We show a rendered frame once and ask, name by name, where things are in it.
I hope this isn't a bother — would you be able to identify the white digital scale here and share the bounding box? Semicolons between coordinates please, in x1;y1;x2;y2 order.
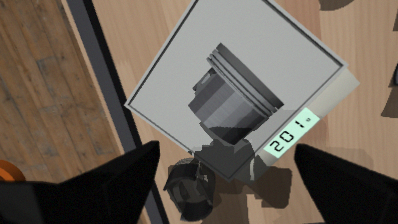
124;0;361;185

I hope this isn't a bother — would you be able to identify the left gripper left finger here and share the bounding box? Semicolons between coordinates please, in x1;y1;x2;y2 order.
0;140;160;224

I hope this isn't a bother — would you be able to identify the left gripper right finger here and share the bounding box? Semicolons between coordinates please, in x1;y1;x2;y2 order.
294;144;398;224

